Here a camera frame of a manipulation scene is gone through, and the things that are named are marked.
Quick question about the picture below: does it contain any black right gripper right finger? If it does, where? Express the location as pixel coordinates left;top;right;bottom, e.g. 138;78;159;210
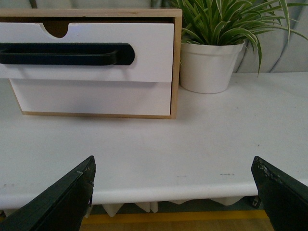
251;156;308;231

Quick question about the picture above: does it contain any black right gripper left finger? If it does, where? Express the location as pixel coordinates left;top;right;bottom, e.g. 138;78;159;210
0;155;96;231

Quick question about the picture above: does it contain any white drawer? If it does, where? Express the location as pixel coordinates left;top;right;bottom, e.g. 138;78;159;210
10;79;171;116
0;23;174;82

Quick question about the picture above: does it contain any white plant pot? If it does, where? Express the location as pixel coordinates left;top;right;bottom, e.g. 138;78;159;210
180;43;244;94

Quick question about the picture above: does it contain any green spider plant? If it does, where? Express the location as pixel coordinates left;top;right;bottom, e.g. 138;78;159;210
170;0;307;73

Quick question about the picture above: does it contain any black drawer handle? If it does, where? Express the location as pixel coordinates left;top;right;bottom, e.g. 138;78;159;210
0;43;135;66

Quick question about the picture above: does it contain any wooden drawer cabinet frame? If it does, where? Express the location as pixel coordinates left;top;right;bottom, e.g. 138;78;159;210
0;9;182;119

